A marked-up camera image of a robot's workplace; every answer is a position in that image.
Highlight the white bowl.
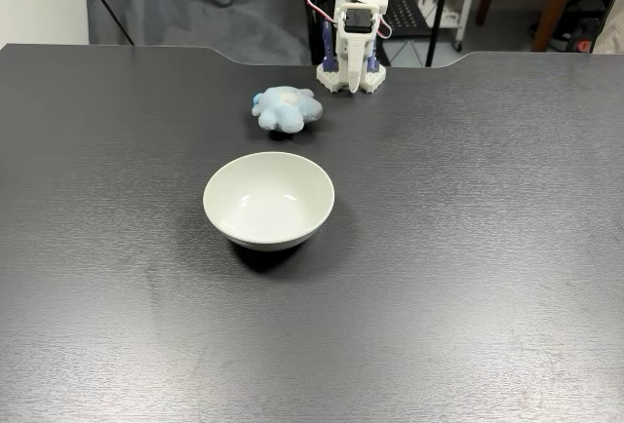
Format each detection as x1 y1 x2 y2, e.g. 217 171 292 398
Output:
202 151 336 252

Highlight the beige cloth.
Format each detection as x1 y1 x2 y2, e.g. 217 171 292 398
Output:
592 0 624 54

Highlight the red white servo cable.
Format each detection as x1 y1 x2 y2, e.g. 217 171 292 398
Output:
306 0 342 24

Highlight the black perforated shelf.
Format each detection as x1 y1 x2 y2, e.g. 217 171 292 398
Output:
299 0 452 68

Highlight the thin black pole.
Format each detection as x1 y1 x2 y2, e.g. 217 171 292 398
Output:
71 0 137 47

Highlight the grey cloth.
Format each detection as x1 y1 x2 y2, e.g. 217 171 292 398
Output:
87 0 318 66

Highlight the black vacuum cleaner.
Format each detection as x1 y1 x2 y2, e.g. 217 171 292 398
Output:
550 0 616 54

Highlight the blue clamp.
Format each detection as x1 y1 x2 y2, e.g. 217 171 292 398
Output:
320 17 338 73
363 40 380 74

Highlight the skyblue plush doll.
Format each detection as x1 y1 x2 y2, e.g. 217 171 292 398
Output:
251 85 324 133

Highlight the thick wooden leg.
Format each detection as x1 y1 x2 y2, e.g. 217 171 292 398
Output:
530 0 585 53

